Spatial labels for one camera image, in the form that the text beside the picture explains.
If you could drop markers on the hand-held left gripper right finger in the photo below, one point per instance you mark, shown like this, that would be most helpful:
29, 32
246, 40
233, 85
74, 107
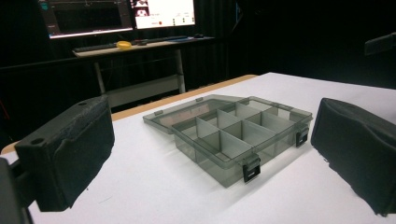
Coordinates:
358, 146

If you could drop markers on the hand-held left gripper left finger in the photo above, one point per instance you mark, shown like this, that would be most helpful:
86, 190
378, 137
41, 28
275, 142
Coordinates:
71, 155

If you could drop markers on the grey clear compartment box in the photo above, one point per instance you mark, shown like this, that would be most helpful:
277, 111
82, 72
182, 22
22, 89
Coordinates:
232, 137

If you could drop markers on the dark bar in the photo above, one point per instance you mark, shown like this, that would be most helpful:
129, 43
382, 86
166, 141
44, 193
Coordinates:
380, 44

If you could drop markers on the black keyboard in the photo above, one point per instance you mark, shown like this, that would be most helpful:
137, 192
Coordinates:
95, 47

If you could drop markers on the yellow tape roll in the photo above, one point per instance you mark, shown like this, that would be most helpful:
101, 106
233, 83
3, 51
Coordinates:
124, 45

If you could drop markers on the dark screen monitor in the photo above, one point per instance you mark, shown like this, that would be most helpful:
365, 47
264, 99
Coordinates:
88, 17

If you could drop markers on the white screen monitor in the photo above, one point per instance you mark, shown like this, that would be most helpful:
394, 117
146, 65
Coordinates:
163, 12

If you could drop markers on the black computer mouse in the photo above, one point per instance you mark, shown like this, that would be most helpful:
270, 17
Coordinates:
198, 35

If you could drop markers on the white frame desk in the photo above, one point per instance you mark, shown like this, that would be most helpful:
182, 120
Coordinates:
140, 81

